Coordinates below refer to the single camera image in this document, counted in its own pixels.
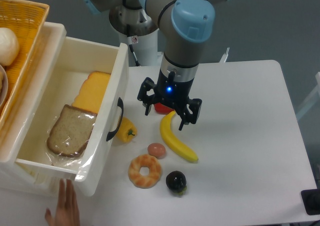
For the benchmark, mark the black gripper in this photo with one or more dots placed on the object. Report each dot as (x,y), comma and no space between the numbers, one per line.
(172,94)

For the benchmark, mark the brown egg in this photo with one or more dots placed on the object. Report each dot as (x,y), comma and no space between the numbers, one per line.
(157,150)

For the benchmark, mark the glazed orange donut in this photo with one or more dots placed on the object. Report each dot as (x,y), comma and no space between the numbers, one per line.
(144,171)

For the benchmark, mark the white plastic drawer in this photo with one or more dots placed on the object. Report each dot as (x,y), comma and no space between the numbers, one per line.
(76,60)

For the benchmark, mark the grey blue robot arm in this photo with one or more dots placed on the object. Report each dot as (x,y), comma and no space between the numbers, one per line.
(186,25)

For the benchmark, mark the bare human hand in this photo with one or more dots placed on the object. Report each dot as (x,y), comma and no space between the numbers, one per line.
(67,210)

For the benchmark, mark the red bell pepper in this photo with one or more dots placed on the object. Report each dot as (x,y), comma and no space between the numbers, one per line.
(162,109)

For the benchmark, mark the yellow banana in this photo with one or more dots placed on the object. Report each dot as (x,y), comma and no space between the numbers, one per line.
(177,146)

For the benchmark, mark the yellow bell pepper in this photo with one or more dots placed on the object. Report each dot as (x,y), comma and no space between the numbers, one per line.
(127,131)

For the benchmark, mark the yellow toast slice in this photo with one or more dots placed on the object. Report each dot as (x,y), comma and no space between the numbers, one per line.
(92,92)

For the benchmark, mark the dark purple eggplant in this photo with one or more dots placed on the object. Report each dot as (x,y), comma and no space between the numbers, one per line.
(176,183)

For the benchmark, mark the brown wrapped bread slice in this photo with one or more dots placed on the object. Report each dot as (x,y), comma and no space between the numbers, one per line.
(71,132)

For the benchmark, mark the yellow woven basket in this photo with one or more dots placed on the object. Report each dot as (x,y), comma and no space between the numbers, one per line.
(25,19)

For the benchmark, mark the white bun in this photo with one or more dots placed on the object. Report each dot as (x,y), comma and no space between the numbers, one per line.
(9,46)

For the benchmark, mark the black device at edge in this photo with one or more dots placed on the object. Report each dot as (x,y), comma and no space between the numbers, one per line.
(311,201)

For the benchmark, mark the white drawer cabinet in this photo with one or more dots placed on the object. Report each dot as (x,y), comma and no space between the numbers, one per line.
(47,49)

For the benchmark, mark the black drawer handle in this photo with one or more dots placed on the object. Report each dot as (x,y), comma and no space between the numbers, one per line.
(118,118)

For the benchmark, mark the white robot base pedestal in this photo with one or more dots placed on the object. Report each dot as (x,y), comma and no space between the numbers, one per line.
(142,35)

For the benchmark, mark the white bracket behind table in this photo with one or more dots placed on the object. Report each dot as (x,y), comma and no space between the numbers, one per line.
(225,56)

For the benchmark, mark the white frame at right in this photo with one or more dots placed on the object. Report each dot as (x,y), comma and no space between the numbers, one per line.
(310,100)

